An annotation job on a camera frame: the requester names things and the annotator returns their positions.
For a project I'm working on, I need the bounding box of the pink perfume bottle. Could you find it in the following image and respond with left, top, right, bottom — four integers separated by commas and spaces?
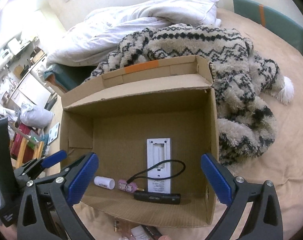
118, 179, 139, 193

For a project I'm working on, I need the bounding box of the white rectangular device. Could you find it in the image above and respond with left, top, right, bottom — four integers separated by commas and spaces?
147, 138, 171, 193

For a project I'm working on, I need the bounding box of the wooden chair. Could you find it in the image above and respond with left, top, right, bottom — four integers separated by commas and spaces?
9, 123, 44, 168

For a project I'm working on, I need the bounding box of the teal cushion with orange strap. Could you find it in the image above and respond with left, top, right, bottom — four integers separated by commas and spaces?
233, 0, 303, 55

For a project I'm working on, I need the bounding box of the black flashlight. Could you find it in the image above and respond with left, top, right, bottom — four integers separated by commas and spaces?
133, 191, 181, 205

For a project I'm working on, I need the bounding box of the white plastic bag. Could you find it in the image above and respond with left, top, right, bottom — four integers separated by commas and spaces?
20, 103, 54, 129

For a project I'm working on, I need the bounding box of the black and cream knit blanket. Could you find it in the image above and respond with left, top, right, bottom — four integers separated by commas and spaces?
90, 24, 294, 166

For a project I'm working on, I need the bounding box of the white floor scale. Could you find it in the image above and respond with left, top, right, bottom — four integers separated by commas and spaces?
48, 122, 60, 145

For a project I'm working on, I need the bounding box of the white bottle red label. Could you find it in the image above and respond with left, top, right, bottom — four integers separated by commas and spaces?
131, 225, 151, 240

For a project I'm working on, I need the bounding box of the white duvet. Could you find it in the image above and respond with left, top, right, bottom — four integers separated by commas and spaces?
47, 0, 221, 67

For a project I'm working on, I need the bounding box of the black lipstick tube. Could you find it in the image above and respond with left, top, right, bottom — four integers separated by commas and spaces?
141, 225, 164, 240

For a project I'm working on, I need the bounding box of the brown cardboard box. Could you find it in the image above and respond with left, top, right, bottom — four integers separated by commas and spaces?
60, 55, 219, 228

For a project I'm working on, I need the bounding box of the white pill bottle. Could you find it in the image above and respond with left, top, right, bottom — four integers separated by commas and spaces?
94, 176, 115, 190

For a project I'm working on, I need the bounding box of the black strap cord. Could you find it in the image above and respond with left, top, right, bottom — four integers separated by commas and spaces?
126, 159, 187, 183

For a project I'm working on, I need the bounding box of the white water heater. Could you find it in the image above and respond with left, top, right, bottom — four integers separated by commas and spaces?
0, 49, 13, 70

